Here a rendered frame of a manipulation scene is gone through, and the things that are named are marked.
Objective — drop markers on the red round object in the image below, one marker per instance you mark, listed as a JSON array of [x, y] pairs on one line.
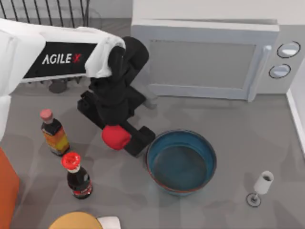
[[116, 137]]

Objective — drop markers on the blue basin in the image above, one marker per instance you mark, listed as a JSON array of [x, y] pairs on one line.
[[181, 164]]

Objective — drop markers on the brown bottle with pink cap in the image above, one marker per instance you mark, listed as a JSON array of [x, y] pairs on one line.
[[54, 136]]

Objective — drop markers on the dark bottle with red cap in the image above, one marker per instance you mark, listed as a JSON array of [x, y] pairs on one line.
[[79, 181]]

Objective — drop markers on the white object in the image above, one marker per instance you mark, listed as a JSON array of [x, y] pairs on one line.
[[109, 222]]

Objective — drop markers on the microwave oven door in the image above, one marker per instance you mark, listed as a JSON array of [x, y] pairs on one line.
[[202, 64]]

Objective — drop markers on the yellow round object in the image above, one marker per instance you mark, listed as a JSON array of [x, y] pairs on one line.
[[76, 220]]

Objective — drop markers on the white goblet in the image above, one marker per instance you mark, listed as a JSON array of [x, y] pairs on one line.
[[263, 182]]

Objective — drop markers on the orange box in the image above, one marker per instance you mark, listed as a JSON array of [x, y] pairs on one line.
[[7, 190]]

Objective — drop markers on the round microwave knob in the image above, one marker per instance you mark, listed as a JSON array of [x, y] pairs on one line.
[[288, 49], [279, 71]]

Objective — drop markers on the white cabinet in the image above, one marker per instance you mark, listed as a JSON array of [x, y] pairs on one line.
[[299, 100]]

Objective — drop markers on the pale microwave oven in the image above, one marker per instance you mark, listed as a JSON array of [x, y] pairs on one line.
[[267, 31]]

